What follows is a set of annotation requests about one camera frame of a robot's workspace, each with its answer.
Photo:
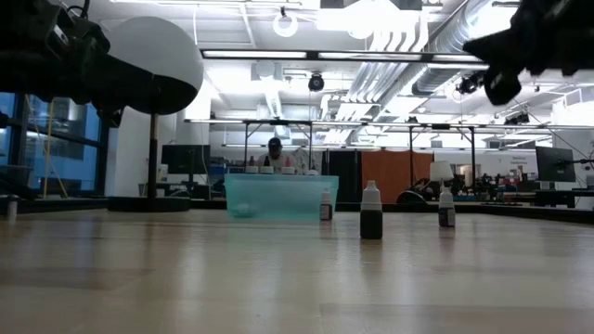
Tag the large purple-tipped dye bottle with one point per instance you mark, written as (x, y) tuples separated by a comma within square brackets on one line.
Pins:
[(251, 169)]

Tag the small green dye bottle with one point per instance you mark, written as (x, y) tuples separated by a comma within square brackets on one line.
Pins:
[(371, 218)]

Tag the large pink-tipped dye bottle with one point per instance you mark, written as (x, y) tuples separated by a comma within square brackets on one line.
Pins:
[(288, 169)]

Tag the translucent teal plastic bin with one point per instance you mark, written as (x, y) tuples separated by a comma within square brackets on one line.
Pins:
[(278, 197)]

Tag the large blue-tipped dye bottle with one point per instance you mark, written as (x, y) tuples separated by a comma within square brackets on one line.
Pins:
[(312, 172)]

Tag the black computer monitor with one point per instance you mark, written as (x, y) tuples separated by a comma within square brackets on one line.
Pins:
[(185, 159), (554, 164)]

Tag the small white-capped dye bottle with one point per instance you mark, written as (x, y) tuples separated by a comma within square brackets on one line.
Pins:
[(446, 209)]

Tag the silver ventilation duct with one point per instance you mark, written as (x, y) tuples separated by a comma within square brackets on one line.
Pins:
[(441, 55)]

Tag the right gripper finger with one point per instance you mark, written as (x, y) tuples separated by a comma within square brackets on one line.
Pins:
[(496, 46)]

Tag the person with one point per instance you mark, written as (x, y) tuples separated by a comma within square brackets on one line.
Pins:
[(275, 146)]

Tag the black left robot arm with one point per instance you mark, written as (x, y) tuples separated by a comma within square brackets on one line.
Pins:
[(23, 60)]

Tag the white lampshade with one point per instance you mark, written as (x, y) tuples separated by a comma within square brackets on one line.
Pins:
[(441, 170)]

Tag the black hanging camera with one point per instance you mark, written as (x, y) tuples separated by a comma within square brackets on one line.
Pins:
[(316, 82)]

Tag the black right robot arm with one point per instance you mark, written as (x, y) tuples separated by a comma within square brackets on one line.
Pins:
[(580, 37)]

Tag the large black-tipped dye bottle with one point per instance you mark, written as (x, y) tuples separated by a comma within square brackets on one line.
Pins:
[(266, 169)]

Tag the long light bar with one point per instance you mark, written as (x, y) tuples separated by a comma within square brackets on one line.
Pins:
[(313, 55)]

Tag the small brown dye bottle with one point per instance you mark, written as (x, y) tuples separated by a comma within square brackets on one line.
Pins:
[(326, 206)]

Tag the orange partition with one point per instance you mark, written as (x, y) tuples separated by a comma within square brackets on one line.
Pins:
[(394, 171)]

